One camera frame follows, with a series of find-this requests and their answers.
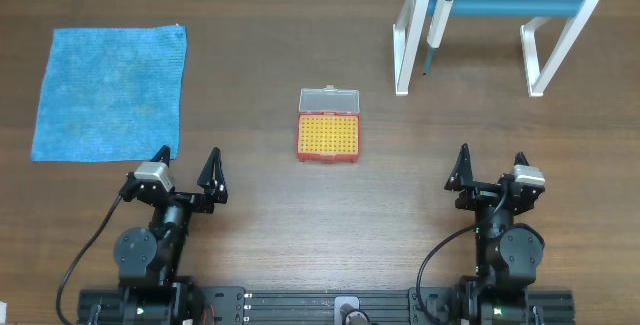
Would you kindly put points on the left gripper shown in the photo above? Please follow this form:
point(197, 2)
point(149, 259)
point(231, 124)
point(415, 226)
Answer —
point(190, 201)

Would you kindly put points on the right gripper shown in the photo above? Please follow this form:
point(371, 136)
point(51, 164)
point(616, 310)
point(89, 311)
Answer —
point(485, 196)

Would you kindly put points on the white pipette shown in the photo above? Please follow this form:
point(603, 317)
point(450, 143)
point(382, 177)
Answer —
point(441, 15)

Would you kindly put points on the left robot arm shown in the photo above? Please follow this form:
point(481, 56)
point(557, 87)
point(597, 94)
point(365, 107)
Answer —
point(150, 255)

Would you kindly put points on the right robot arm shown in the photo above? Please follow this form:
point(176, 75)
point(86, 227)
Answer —
point(505, 255)

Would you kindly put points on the blue cloth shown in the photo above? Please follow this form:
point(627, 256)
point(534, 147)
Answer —
point(105, 95)

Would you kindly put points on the red and yellow tip box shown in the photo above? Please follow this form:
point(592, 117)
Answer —
point(328, 137)

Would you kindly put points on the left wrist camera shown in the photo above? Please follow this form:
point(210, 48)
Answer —
point(154, 174)

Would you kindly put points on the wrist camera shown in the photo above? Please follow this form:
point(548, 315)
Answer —
point(527, 175)
point(154, 174)

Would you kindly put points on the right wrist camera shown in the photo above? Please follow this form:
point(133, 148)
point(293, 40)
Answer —
point(527, 175)

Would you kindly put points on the mounting rail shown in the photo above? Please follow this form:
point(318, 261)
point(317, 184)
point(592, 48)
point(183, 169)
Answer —
point(300, 306)

